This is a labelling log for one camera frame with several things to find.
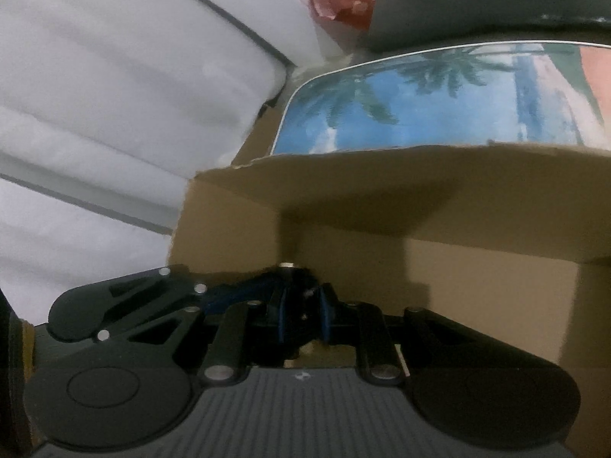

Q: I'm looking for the black cylinder tube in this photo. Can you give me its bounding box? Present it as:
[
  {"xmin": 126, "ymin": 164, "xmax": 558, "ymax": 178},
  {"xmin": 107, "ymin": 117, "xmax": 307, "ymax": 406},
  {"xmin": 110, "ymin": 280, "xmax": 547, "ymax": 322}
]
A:
[{"xmin": 249, "ymin": 267, "xmax": 322, "ymax": 368}]

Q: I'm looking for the brown cardboard box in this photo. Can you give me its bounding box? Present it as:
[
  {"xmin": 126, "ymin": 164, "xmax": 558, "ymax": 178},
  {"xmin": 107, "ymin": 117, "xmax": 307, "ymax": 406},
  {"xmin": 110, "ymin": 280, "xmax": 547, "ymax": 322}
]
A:
[{"xmin": 169, "ymin": 109, "xmax": 610, "ymax": 457}]

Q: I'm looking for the white curtain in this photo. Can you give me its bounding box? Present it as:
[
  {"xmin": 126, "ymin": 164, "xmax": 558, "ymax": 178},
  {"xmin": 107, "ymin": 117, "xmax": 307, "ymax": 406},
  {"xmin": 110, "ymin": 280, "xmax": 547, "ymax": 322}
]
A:
[{"xmin": 1, "ymin": 0, "xmax": 339, "ymax": 324}]

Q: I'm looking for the wooden chair black seat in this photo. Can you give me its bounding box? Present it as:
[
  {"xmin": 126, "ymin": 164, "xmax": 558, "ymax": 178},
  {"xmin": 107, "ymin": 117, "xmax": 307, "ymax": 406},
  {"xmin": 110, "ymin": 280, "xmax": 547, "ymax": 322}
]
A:
[{"xmin": 365, "ymin": 0, "xmax": 610, "ymax": 53}]

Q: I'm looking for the black hanging cable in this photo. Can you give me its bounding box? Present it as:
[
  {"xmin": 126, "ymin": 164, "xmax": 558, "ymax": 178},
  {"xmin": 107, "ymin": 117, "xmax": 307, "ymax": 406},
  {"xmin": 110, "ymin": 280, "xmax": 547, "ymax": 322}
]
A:
[{"xmin": 133, "ymin": 0, "xmax": 295, "ymax": 68}]

